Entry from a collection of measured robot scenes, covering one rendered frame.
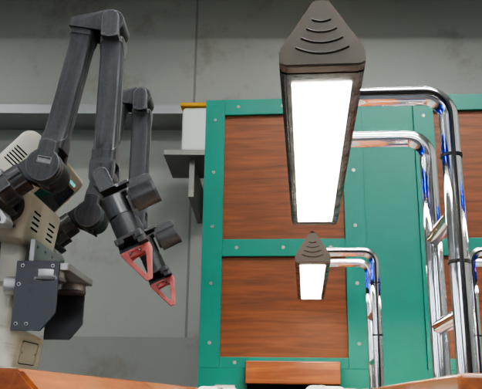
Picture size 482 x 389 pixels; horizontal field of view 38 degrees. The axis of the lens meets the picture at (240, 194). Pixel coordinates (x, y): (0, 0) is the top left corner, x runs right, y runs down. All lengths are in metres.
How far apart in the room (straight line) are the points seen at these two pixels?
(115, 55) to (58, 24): 3.57
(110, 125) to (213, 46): 3.40
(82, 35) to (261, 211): 1.00
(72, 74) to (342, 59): 1.11
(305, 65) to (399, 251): 1.80
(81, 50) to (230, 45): 3.32
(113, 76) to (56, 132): 0.18
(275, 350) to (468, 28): 3.39
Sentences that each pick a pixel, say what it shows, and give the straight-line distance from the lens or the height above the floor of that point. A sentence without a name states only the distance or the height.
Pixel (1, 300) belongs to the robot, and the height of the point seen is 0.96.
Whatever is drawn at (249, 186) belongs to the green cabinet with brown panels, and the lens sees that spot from 2.47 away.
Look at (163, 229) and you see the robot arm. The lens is 1.98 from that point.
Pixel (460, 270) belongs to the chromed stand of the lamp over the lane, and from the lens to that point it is 0.84.
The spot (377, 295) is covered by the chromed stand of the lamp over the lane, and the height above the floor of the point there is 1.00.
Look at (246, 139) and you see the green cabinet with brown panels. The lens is 2.53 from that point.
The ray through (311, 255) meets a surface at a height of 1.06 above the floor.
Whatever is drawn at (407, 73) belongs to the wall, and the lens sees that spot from 4.99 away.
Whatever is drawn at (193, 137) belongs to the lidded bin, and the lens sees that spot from 3.99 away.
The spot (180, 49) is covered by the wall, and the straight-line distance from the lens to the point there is 5.00.
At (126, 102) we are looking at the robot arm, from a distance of 2.11.
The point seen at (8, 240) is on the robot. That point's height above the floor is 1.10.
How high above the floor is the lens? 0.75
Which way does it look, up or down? 16 degrees up
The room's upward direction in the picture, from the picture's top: 1 degrees clockwise
